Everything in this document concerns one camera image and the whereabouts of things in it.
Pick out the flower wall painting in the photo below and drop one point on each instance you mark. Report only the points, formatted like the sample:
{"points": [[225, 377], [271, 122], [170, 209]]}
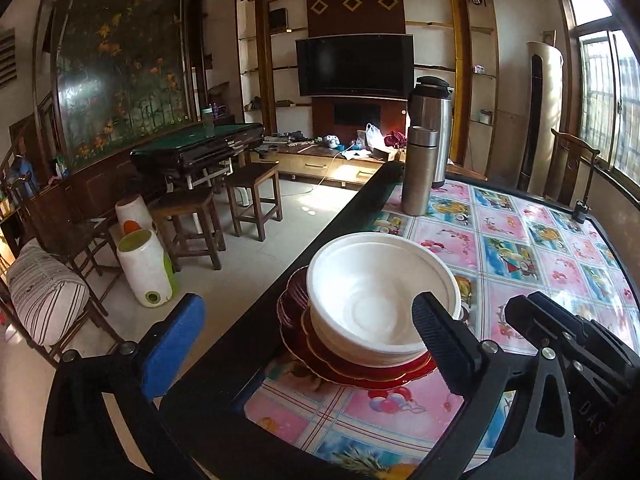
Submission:
{"points": [[120, 74]]}

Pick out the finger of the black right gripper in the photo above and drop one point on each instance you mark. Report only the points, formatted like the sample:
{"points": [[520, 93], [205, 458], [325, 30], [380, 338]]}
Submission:
{"points": [[545, 324]]}

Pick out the white orange trash bin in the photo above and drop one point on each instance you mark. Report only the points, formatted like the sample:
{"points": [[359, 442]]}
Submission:
{"points": [[133, 214]]}

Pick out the small black clamp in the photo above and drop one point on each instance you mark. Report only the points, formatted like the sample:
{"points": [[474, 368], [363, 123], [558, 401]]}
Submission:
{"points": [[580, 212]]}

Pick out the far wooden stool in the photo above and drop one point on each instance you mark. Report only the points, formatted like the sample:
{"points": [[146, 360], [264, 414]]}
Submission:
{"points": [[261, 209]]}

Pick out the near wooden stool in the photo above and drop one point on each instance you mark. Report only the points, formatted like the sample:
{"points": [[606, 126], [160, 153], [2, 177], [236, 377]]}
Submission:
{"points": [[189, 226]]}

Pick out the colourful patterned tablecloth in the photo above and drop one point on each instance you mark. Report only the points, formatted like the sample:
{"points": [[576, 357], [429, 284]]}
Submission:
{"points": [[497, 246]]}

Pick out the green mahjong table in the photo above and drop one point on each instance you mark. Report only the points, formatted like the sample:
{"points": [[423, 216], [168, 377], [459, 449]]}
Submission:
{"points": [[181, 155]]}

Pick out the wooden tv cabinet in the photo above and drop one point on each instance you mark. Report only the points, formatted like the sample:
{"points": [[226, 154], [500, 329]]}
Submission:
{"points": [[314, 162]]}

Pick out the wooden stool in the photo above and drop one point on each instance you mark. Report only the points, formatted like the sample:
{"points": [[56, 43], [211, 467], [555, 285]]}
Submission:
{"points": [[189, 226], [261, 209]]}

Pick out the cream plastic bowl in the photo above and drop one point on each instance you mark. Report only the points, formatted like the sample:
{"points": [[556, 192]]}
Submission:
{"points": [[361, 287]]}

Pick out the dark wooden chair left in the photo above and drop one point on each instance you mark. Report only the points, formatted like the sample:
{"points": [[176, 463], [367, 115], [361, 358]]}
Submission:
{"points": [[76, 245]]}

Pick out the striped cushion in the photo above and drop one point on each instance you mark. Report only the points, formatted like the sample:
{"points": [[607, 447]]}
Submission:
{"points": [[47, 296]]}

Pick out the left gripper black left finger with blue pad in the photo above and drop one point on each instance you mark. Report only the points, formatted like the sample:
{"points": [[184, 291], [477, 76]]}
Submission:
{"points": [[79, 440]]}

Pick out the large steel kettle jug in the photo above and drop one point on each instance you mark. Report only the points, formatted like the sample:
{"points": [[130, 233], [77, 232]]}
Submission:
{"points": [[430, 107]]}

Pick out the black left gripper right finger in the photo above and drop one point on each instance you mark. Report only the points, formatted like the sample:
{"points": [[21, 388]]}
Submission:
{"points": [[537, 439]]}

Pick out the red scalloped plate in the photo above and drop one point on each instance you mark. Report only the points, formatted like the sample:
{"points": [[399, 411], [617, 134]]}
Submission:
{"points": [[320, 354]]}

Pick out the black flat television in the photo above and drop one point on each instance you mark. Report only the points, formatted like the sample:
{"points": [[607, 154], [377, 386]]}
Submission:
{"points": [[361, 65]]}

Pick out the steel thermos flask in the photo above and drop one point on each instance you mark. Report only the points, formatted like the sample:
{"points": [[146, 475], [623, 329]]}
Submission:
{"points": [[420, 165]]}

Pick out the wooden chair by window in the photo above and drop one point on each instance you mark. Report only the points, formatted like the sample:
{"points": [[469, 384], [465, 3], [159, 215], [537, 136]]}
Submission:
{"points": [[568, 155]]}

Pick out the standing air conditioner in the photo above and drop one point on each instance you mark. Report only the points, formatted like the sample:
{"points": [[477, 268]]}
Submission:
{"points": [[544, 115]]}

